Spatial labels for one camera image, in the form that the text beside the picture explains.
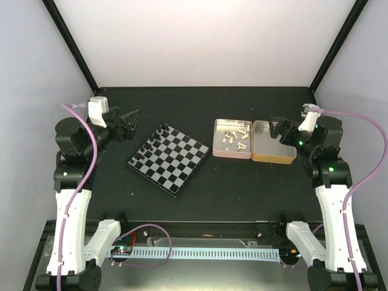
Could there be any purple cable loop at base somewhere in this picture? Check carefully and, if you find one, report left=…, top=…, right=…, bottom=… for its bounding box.
left=109, top=223, right=173, bottom=269

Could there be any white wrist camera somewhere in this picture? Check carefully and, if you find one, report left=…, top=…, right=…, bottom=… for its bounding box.
left=88, top=96, right=109, bottom=128
left=298, top=104, right=324, bottom=133

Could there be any yellow tin lid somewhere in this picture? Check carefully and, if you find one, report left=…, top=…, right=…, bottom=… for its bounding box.
left=251, top=120, right=296, bottom=165

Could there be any pink tin box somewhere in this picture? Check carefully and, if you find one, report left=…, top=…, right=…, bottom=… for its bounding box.
left=212, top=119, right=253, bottom=159

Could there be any black frame post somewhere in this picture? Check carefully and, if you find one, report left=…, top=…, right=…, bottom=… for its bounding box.
left=42, top=0, right=100, bottom=95
left=309, top=0, right=369, bottom=93

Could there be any light blue slotted cable duct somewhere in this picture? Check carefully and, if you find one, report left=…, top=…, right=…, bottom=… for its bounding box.
left=107, top=244, right=280, bottom=263

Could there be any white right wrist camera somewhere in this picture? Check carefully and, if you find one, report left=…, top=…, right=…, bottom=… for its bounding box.
left=298, top=104, right=324, bottom=133

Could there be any small circuit board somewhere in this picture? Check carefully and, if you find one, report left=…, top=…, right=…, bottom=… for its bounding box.
left=110, top=246, right=133, bottom=256

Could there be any black right frame post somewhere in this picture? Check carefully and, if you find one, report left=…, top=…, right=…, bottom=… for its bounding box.
left=309, top=0, right=369, bottom=93

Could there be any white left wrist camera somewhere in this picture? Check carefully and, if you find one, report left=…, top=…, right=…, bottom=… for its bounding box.
left=88, top=96, right=109, bottom=128

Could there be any black left frame post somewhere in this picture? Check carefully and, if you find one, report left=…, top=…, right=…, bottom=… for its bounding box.
left=42, top=0, right=100, bottom=95

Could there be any black white chessboard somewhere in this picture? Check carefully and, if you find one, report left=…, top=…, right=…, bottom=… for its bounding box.
left=127, top=123, right=210, bottom=198

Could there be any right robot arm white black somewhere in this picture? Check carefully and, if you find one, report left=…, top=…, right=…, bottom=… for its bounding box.
left=269, top=112, right=378, bottom=290

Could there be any black mounting rail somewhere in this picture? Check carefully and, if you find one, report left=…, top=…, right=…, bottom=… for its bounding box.
left=119, top=221, right=288, bottom=244

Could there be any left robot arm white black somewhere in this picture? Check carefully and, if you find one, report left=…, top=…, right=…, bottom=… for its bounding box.
left=35, top=107, right=140, bottom=290

